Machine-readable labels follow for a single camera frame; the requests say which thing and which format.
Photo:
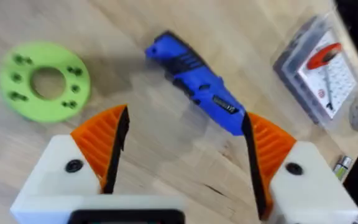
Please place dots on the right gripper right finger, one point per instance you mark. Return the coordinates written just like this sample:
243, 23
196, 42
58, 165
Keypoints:
300, 174

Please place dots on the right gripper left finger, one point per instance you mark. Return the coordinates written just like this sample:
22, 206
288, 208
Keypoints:
73, 161

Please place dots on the blue electric screwdriver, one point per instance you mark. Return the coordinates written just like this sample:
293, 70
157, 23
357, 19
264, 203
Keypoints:
194, 79

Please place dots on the small silver battery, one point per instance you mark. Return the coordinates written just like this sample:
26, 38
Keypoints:
342, 167

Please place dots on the green disc with holes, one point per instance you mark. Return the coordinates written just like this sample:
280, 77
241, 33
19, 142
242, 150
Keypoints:
43, 81

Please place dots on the clear plastic tool box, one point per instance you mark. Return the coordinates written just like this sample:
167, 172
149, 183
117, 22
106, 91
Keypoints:
317, 71

